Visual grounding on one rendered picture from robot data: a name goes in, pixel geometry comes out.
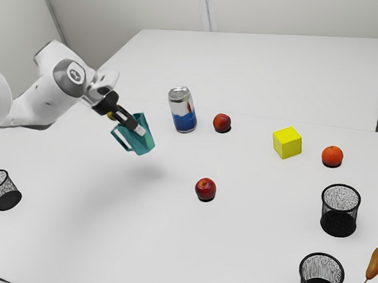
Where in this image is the red apple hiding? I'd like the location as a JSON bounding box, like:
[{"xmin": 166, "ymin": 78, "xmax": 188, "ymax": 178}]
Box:
[{"xmin": 194, "ymin": 177, "xmax": 218, "ymax": 202}]

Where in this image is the yellow block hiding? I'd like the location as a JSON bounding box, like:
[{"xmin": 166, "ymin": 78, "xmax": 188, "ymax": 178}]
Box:
[{"xmin": 271, "ymin": 124, "xmax": 304, "ymax": 161}]

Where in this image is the dark red peach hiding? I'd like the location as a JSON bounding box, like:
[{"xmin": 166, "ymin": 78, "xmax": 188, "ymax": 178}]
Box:
[{"xmin": 212, "ymin": 112, "xmax": 233, "ymax": 134}]

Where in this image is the teal faceted mug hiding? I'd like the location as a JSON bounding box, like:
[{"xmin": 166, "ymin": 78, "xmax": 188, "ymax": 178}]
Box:
[{"xmin": 109, "ymin": 111, "xmax": 158, "ymax": 158}]

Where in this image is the orange fruit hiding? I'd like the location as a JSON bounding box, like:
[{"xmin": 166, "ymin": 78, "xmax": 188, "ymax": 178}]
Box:
[{"xmin": 320, "ymin": 145, "xmax": 345, "ymax": 168}]

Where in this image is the silver and blue can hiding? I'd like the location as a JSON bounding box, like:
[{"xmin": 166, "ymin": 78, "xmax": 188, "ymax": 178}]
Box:
[{"xmin": 165, "ymin": 85, "xmax": 201, "ymax": 135}]

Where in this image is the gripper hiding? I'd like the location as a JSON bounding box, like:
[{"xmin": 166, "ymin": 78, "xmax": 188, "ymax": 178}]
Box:
[{"xmin": 90, "ymin": 89, "xmax": 149, "ymax": 137}]

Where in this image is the brown pear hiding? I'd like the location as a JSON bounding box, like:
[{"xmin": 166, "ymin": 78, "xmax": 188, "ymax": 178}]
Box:
[{"xmin": 362, "ymin": 244, "xmax": 378, "ymax": 283}]

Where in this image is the black mesh pen holder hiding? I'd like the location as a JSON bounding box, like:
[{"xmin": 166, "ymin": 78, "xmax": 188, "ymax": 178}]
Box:
[
  {"xmin": 318, "ymin": 182, "xmax": 363, "ymax": 239},
  {"xmin": 298, "ymin": 251, "xmax": 347, "ymax": 283},
  {"xmin": 0, "ymin": 168, "xmax": 24, "ymax": 213}
]

